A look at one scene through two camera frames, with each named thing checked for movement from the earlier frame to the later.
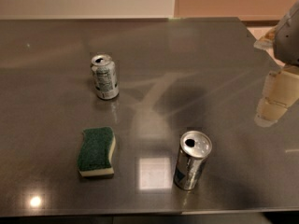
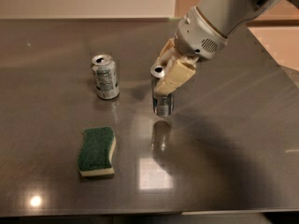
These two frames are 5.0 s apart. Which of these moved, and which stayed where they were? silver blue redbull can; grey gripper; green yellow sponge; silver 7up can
Moved: grey gripper; silver blue redbull can
Stayed: silver 7up can; green yellow sponge
